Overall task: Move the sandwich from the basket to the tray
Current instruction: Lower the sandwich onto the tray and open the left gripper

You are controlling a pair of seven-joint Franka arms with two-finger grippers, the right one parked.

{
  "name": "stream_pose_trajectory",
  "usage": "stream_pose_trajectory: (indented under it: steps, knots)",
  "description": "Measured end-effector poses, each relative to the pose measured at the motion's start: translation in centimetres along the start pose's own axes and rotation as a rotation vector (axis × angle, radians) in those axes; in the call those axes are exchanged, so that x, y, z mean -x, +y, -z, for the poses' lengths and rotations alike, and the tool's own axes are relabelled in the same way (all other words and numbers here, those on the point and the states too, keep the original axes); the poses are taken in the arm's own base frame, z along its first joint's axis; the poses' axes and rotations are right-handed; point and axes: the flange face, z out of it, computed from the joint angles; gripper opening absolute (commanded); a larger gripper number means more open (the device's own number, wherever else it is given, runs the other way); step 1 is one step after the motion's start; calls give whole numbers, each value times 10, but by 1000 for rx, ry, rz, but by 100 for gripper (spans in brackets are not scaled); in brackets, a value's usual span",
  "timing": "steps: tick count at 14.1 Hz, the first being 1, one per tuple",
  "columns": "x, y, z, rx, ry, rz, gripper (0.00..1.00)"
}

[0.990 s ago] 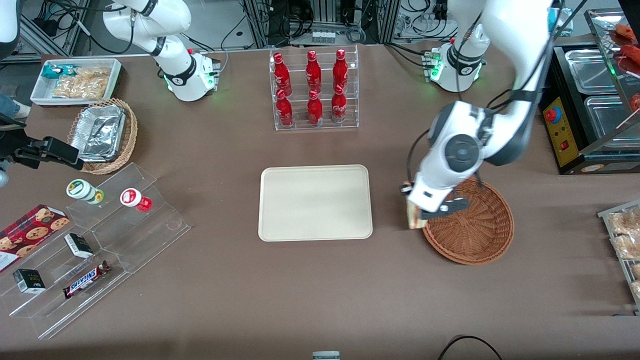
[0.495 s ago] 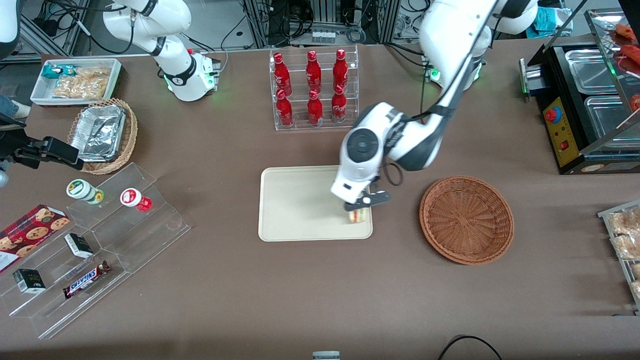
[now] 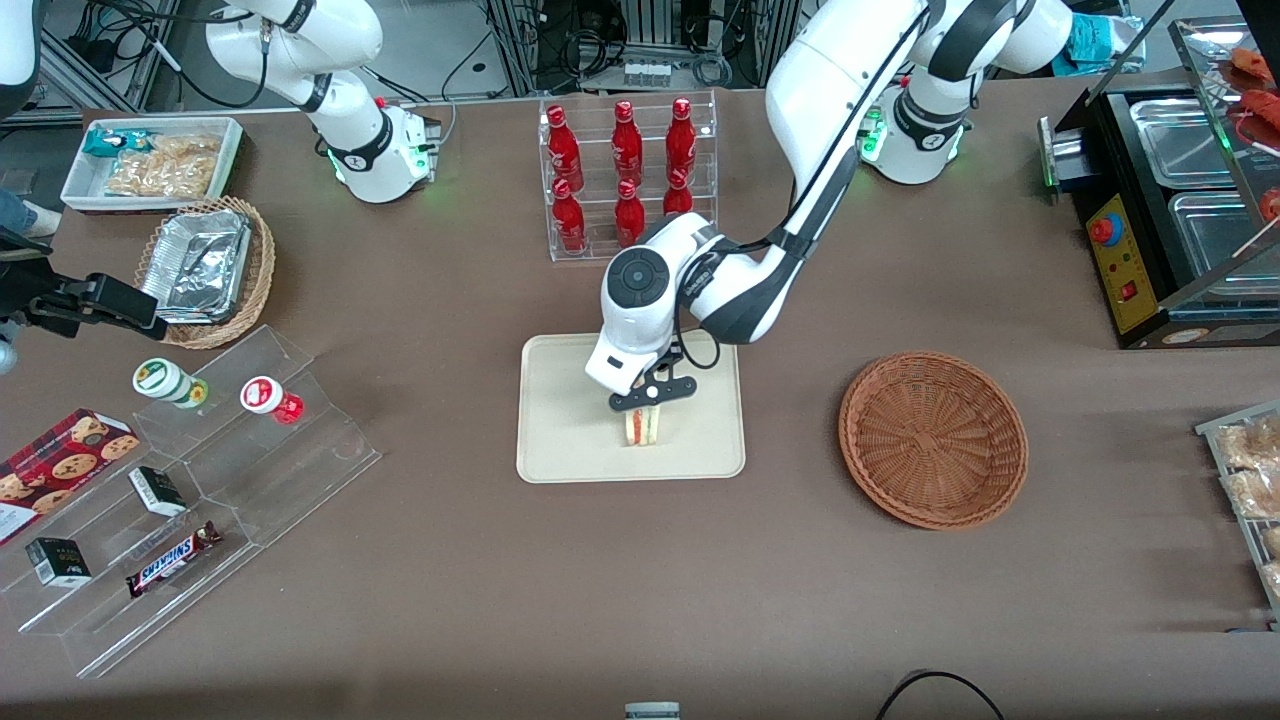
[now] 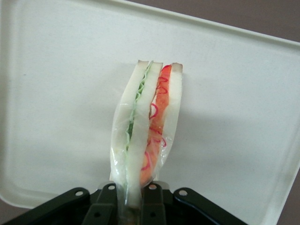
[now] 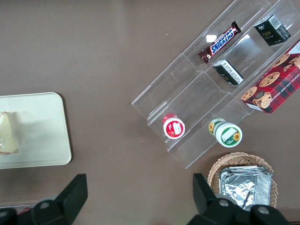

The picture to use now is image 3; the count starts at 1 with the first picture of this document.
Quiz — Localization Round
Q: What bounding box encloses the small black box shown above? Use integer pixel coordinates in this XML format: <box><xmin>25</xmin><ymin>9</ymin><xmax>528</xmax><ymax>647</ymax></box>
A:
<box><xmin>25</xmin><ymin>537</ymin><xmax>92</xmax><ymax>587</ymax></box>
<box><xmin>128</xmin><ymin>466</ymin><xmax>188</xmax><ymax>517</ymax></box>

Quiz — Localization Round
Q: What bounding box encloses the red capped yogurt bottle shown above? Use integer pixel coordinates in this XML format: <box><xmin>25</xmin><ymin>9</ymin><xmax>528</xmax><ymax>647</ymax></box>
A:
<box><xmin>240</xmin><ymin>376</ymin><xmax>305</xmax><ymax>425</ymax></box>

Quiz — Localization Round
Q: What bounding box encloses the tan wicker basket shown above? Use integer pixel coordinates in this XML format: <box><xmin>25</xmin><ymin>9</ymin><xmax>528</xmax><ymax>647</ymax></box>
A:
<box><xmin>134</xmin><ymin>196</ymin><xmax>277</xmax><ymax>350</ymax></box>

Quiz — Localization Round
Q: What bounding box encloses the clear acrylic bottle rack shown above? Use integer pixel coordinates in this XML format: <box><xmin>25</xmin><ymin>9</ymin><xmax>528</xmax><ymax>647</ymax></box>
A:
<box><xmin>540</xmin><ymin>90</ymin><xmax>718</xmax><ymax>263</ymax></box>

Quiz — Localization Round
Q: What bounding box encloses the white plastic snack bin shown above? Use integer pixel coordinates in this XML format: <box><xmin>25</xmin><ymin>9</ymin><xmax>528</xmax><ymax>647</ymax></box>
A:
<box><xmin>60</xmin><ymin>116</ymin><xmax>246</xmax><ymax>214</ymax></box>

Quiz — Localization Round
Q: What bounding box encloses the steel warmer pan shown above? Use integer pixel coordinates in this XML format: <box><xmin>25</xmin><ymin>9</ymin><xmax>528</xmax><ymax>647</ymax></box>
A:
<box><xmin>1130</xmin><ymin>97</ymin><xmax>1241</xmax><ymax>188</ymax></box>
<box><xmin>1168</xmin><ymin>190</ymin><xmax>1280</xmax><ymax>277</ymax></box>

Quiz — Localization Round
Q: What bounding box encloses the grey bread tray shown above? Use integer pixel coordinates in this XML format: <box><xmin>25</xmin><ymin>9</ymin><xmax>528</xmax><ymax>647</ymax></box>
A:
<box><xmin>1195</xmin><ymin>400</ymin><xmax>1280</xmax><ymax>631</ymax></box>

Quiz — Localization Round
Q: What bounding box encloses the aluminium frame strut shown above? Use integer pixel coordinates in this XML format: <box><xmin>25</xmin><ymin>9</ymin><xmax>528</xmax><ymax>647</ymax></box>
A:
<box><xmin>40</xmin><ymin>0</ymin><xmax>181</xmax><ymax>113</ymax></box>

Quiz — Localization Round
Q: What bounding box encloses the clear bag of crackers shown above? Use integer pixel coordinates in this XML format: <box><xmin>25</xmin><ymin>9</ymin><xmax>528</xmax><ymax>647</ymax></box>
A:
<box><xmin>104</xmin><ymin>134</ymin><xmax>223</xmax><ymax>199</ymax></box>

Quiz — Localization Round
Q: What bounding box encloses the stack of foil containers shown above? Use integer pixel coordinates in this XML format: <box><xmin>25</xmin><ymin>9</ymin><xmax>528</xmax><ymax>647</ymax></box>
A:
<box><xmin>140</xmin><ymin>208</ymin><xmax>253</xmax><ymax>324</ymax></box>

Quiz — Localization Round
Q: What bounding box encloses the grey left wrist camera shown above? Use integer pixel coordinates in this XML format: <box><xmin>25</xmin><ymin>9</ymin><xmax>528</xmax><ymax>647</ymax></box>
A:
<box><xmin>608</xmin><ymin>372</ymin><xmax>698</xmax><ymax>414</ymax></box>

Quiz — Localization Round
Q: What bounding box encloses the aluminium frame rack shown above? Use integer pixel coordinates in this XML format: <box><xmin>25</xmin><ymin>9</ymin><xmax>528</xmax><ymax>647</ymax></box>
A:
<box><xmin>485</xmin><ymin>0</ymin><xmax>801</xmax><ymax>96</ymax></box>

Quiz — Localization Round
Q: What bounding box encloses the clear acrylic stepped stand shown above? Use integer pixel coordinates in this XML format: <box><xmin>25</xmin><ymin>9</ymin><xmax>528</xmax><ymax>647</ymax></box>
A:
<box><xmin>133</xmin><ymin>324</ymin><xmax>384</xmax><ymax>548</ymax></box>
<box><xmin>0</xmin><ymin>455</ymin><xmax>263</xmax><ymax>680</ymax></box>

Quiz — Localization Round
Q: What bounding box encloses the snickers chocolate bar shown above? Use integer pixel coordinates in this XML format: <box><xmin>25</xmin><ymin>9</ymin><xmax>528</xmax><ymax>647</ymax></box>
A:
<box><xmin>125</xmin><ymin>521</ymin><xmax>223</xmax><ymax>599</ymax></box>

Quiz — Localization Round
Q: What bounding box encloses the red plaid cookie box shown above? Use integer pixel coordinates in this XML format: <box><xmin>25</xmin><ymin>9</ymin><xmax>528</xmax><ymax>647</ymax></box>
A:
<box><xmin>0</xmin><ymin>408</ymin><xmax>141</xmax><ymax>546</ymax></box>

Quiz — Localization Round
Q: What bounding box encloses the teal plastic bag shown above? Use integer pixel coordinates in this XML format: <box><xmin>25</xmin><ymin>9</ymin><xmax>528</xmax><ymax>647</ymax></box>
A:
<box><xmin>1065</xmin><ymin>12</ymin><xmax>1146</xmax><ymax>73</ymax></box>

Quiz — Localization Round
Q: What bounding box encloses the black looped cable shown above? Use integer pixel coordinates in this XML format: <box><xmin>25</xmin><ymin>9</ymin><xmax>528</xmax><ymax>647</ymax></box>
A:
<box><xmin>875</xmin><ymin>670</ymin><xmax>1006</xmax><ymax>720</ymax></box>

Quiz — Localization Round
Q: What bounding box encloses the green capped yogurt bottle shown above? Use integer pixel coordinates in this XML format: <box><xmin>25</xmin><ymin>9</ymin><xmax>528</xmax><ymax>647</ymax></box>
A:
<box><xmin>133</xmin><ymin>358</ymin><xmax>209</xmax><ymax>409</ymax></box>

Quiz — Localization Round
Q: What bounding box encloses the teal snack packet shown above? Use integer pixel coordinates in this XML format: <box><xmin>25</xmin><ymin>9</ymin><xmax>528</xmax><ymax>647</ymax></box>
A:
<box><xmin>82</xmin><ymin>128</ymin><xmax>153</xmax><ymax>158</ymax></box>

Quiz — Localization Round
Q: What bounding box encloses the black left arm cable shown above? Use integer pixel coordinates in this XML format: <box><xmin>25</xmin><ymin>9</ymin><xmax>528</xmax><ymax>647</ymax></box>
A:
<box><xmin>676</xmin><ymin>0</ymin><xmax>936</xmax><ymax>373</ymax></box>

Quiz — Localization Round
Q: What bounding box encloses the white shoe with jeans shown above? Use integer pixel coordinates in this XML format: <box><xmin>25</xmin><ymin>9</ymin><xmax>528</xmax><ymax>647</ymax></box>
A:
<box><xmin>0</xmin><ymin>185</ymin><xmax>63</xmax><ymax>238</ymax></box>

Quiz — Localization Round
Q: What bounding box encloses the brown round wicker basket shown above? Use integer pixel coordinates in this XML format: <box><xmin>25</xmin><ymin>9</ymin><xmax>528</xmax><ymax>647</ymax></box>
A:
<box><xmin>838</xmin><ymin>351</ymin><xmax>1029</xmax><ymax>530</ymax></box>

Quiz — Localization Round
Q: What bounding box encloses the beige rectangular tray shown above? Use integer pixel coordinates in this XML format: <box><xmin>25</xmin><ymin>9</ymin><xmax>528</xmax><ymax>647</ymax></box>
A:
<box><xmin>516</xmin><ymin>329</ymin><xmax>747</xmax><ymax>484</ymax></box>

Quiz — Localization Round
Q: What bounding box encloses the black food warmer appliance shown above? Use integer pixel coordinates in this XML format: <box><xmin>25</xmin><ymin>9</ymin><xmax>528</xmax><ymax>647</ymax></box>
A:
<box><xmin>1038</xmin><ymin>15</ymin><xmax>1280</xmax><ymax>349</ymax></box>

